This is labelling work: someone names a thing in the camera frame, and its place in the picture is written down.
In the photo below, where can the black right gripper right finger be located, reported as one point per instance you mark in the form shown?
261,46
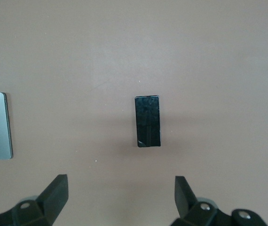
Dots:
185,197

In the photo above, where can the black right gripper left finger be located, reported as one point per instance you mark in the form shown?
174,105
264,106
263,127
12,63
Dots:
51,195

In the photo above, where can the black smartphone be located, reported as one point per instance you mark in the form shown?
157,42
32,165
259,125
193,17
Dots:
147,121

